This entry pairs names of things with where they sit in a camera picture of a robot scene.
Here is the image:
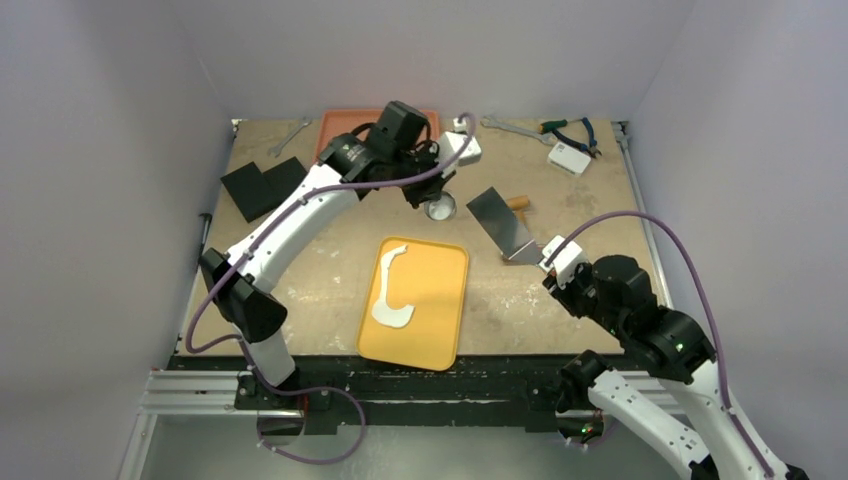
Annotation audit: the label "pink tray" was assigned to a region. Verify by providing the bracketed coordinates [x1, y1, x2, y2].
[314, 108, 442, 161]

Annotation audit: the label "silver wrench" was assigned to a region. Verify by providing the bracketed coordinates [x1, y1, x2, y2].
[267, 117, 313, 158]
[480, 116, 558, 146]

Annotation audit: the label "white dough ball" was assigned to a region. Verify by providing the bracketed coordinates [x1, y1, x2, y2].
[369, 244, 417, 330]

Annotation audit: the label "black block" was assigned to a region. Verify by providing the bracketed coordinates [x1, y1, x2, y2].
[220, 162, 281, 222]
[263, 157, 307, 199]

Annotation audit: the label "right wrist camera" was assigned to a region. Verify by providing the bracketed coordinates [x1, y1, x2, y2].
[537, 235, 589, 289]

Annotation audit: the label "white small box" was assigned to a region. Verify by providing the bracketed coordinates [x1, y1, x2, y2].
[547, 142, 591, 177]

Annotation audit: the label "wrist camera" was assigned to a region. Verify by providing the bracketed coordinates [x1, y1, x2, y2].
[537, 235, 589, 289]
[437, 117, 482, 178]

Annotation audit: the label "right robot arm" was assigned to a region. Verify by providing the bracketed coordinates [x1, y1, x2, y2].
[542, 253, 807, 479]

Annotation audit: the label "aluminium frame rail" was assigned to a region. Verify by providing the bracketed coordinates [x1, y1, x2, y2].
[118, 369, 300, 480]

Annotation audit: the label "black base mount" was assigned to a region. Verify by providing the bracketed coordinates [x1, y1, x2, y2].
[234, 354, 596, 435]

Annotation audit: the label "black block left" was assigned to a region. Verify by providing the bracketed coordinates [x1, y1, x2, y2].
[220, 162, 281, 222]

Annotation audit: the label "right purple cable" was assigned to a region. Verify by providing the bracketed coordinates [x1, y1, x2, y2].
[546, 210, 776, 480]

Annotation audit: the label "black block right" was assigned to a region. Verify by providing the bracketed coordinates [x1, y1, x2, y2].
[263, 157, 307, 199]

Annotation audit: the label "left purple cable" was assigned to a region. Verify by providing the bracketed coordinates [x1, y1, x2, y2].
[184, 112, 478, 465]

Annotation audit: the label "wooden dough roller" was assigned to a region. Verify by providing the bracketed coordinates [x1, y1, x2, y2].
[506, 195, 530, 226]

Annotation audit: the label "round cut dough wrapper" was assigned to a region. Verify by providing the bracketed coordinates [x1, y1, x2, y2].
[427, 204, 454, 221]

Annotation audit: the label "metal ring cutter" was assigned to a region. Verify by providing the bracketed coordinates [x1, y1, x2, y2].
[424, 191, 457, 221]

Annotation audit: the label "right silver wrench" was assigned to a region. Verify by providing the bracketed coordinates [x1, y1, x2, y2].
[480, 116, 558, 146]

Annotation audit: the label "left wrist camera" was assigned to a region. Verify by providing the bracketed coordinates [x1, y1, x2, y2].
[437, 117, 482, 178]

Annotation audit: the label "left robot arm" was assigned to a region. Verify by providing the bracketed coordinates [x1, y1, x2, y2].
[197, 101, 448, 409]

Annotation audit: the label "left silver wrench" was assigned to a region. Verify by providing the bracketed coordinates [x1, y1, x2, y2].
[267, 117, 313, 158]

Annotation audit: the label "green blue pliers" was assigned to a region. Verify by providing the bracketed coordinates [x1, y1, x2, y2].
[537, 117, 603, 159]

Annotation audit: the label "yellow tray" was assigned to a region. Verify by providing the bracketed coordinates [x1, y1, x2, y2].
[356, 236, 469, 371]

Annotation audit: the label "purple cable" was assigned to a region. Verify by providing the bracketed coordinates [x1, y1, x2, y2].
[546, 210, 776, 480]
[184, 112, 478, 465]

